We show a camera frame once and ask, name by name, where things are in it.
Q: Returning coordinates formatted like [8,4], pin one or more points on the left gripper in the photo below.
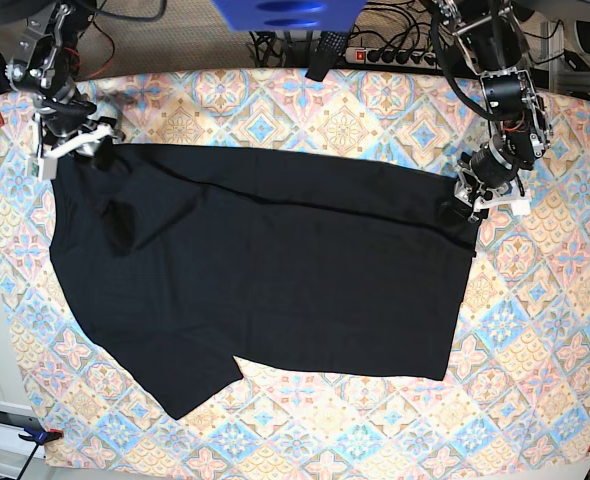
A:
[490,171]

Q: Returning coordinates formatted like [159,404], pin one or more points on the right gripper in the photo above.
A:
[59,123]

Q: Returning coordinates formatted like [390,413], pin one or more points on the black T-shirt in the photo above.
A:
[181,260]

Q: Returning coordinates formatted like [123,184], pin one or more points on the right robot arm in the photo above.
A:
[45,68]

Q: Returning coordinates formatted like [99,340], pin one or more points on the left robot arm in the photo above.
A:
[494,47]

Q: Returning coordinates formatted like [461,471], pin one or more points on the patterned tablecloth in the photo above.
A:
[516,395]

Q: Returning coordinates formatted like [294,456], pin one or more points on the black remote control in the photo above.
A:
[331,46]

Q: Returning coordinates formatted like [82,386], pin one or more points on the blue box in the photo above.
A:
[264,15]

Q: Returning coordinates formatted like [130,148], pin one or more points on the blue clamp bottom left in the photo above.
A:
[39,436]

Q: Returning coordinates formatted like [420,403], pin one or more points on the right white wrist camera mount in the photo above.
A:
[42,163]

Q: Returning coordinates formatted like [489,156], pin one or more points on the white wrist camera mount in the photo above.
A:
[42,163]
[520,205]

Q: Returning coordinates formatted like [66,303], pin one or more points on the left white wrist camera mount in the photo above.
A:
[520,205]

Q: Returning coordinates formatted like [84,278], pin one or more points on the black power strip red switch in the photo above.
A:
[391,57]

